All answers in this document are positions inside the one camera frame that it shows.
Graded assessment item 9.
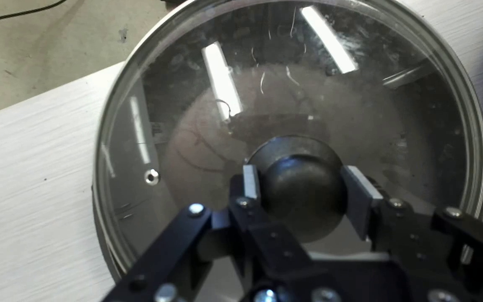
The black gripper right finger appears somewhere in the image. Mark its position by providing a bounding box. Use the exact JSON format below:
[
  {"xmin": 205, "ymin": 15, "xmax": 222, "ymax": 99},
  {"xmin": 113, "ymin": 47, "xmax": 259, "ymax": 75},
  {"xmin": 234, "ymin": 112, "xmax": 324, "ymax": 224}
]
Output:
[{"xmin": 341, "ymin": 164, "xmax": 483, "ymax": 302}]

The dark nonstick frying pan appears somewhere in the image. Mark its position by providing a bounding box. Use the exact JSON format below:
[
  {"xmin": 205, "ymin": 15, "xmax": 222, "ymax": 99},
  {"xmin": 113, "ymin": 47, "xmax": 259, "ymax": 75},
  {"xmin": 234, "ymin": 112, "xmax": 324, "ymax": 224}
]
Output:
[{"xmin": 91, "ymin": 0, "xmax": 483, "ymax": 281}]

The black floor cable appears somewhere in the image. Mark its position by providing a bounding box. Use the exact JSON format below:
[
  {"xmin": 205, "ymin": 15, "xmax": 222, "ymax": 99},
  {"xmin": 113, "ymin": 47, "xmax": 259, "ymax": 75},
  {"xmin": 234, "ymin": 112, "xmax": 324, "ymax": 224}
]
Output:
[{"xmin": 0, "ymin": 0, "xmax": 68, "ymax": 31}]

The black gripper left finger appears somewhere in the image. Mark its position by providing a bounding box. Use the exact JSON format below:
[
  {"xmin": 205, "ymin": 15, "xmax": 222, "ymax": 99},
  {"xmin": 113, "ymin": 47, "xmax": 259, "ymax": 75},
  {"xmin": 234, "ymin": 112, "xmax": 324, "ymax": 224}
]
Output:
[{"xmin": 101, "ymin": 161, "xmax": 334, "ymax": 302}]

